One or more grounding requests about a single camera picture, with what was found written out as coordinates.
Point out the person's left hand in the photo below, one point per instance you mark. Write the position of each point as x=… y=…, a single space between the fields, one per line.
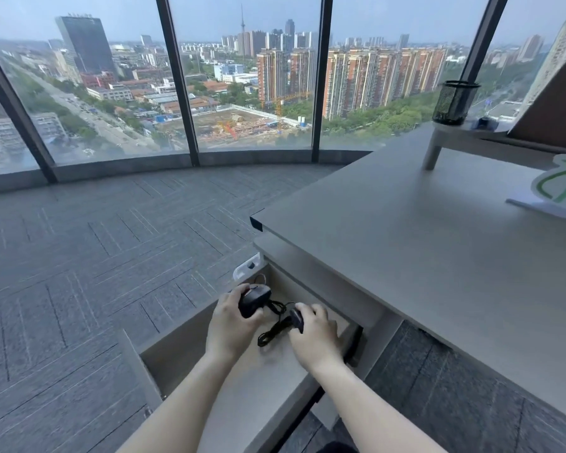
x=224 y=327

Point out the person's right hand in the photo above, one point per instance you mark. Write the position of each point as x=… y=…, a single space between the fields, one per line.
x=317 y=342

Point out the person's right thumb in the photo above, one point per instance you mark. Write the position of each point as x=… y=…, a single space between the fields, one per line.
x=293 y=335

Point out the person's left thumb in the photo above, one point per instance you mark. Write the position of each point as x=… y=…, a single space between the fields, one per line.
x=255 y=315

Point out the black computer mouse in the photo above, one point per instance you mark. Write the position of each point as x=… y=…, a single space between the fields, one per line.
x=255 y=299

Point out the person's right forearm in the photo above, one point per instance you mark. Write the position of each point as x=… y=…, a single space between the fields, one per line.
x=372 y=412

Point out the person's left forearm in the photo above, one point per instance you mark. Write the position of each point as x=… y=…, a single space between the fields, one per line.
x=188 y=405

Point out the grey open desk drawer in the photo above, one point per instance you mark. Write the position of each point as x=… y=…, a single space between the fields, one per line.
x=264 y=386

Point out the person's dark clothing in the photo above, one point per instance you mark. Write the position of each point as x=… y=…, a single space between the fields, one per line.
x=337 y=448

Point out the black window mullion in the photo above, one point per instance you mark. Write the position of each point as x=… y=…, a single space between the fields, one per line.
x=483 y=40
x=177 y=80
x=16 y=113
x=322 y=75

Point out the white desk riser shelf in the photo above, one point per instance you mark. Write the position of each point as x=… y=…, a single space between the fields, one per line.
x=471 y=136

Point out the black mesh pen holder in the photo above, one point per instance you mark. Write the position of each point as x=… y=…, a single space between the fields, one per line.
x=455 y=102

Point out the small dark blue object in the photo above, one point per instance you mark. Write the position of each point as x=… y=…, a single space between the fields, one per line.
x=486 y=123

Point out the green and white sign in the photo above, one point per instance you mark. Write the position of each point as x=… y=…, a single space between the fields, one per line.
x=559 y=183

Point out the brown board panel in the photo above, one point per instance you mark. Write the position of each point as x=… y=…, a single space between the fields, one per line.
x=554 y=108

